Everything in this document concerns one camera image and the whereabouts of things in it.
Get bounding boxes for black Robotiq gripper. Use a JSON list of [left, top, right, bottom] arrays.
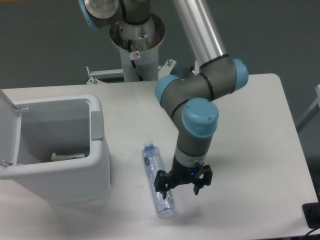
[[154, 157, 213, 199]]

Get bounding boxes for clear plastic water bottle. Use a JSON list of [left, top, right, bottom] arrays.
[[141, 141, 175, 219]]

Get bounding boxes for white paper packet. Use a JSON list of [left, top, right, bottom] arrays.
[[51, 153, 85, 162]]

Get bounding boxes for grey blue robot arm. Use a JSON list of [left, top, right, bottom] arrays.
[[79, 0, 249, 197]]

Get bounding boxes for white trash can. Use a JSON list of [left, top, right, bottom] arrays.
[[0, 94, 112, 204]]

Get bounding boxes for black device at table corner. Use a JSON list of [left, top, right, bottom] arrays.
[[302, 202, 320, 229]]

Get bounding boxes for white metal mounting frame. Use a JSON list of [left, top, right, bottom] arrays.
[[85, 58, 201, 85]]

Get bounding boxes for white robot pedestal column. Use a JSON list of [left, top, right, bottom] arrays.
[[109, 13, 165, 82]]

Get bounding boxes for black cable on pedestal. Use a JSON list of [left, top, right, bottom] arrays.
[[127, 39, 145, 82]]

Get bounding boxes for white frame at right edge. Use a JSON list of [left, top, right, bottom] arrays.
[[295, 84, 320, 133]]

